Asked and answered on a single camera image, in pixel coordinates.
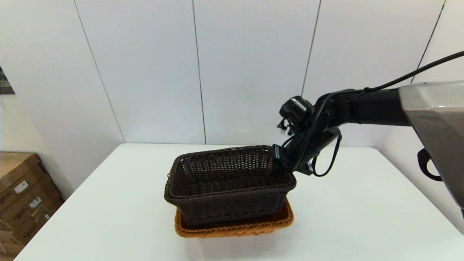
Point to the orange woven basket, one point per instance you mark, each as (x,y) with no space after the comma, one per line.
(235,230)

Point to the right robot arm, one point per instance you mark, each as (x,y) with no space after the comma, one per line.
(380,107)

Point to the brown cardboard box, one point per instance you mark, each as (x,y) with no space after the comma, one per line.
(41,226)
(29,214)
(9,239)
(18,170)

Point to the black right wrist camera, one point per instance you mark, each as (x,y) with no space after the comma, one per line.
(295,108)

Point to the dark brown woven basket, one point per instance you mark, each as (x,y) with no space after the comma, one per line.
(224,203)

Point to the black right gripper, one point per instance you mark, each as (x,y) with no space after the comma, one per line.
(324,139)

